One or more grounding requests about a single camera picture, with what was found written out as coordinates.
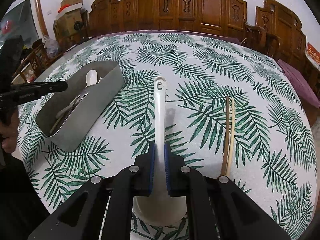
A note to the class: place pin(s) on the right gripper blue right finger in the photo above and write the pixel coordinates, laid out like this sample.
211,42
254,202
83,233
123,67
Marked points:
167,166

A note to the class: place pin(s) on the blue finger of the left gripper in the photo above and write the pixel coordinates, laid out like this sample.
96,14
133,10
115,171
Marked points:
39,88

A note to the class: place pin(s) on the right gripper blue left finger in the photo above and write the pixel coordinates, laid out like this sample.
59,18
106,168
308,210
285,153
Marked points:
151,154

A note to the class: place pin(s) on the grey metal rectangular tray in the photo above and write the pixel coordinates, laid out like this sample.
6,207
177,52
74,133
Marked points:
69,132

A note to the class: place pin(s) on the white plastic spoon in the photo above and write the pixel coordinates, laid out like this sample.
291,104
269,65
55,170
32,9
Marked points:
91,77

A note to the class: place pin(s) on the person's left hand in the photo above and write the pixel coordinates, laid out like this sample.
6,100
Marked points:
9,133

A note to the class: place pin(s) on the wooden side chair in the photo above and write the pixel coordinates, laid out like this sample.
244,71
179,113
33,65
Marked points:
32,66

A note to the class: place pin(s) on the stacked cardboard boxes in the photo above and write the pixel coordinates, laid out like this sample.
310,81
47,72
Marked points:
69,27

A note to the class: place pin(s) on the wooden framed glass door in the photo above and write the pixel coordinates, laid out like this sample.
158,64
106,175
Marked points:
22,18

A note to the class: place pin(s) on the green leaf pattern tablecloth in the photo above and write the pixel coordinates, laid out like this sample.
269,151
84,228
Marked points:
274,157

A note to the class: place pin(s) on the carved wooden sofa bench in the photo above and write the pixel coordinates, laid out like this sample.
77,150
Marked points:
226,18

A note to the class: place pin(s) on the purple armchair cushion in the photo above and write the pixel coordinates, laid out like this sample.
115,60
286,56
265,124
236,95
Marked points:
298,82

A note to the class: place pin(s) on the carved wooden armchair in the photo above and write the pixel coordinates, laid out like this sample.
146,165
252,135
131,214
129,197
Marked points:
279,20

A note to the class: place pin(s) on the red greeting card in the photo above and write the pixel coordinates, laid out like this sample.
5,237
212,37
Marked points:
312,54

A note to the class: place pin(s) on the black camera unit green light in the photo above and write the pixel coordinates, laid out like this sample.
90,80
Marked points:
10,60

